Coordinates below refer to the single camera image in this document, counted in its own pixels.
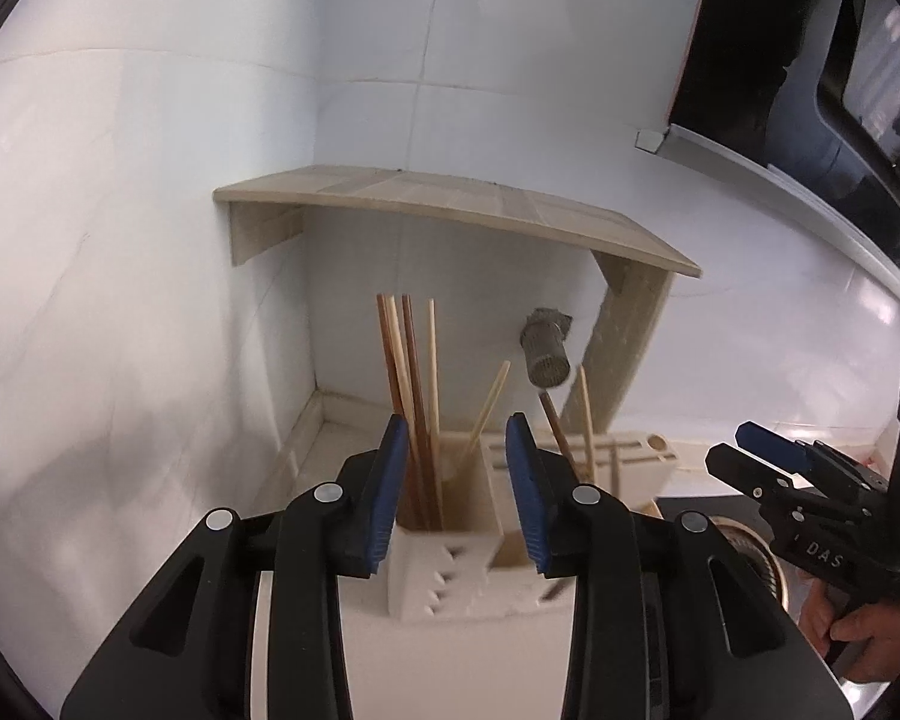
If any wooden wall shelf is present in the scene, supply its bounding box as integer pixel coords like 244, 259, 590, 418
212, 163, 702, 432

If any black range hood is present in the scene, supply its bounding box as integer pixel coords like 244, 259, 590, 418
664, 0, 900, 316

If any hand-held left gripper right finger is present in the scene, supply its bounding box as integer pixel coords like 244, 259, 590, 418
505, 412, 852, 720

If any dark brown wooden chopstick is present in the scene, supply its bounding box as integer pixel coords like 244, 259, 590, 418
376, 294, 428, 530
538, 390, 577, 481

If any round gas burner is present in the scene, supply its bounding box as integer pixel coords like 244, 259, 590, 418
709, 514, 785, 601

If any black glass gas stove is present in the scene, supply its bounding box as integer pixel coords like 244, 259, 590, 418
656, 493, 818, 616

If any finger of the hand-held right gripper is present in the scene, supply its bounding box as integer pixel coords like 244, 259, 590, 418
703, 442, 805, 517
733, 421, 824, 476

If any cream plastic utensil holder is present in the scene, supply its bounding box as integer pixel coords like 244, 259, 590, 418
386, 431, 680, 623

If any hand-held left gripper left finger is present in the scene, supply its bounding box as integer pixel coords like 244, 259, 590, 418
60, 412, 410, 720

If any person's right hand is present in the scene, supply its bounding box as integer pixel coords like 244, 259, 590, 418
799, 577, 900, 685

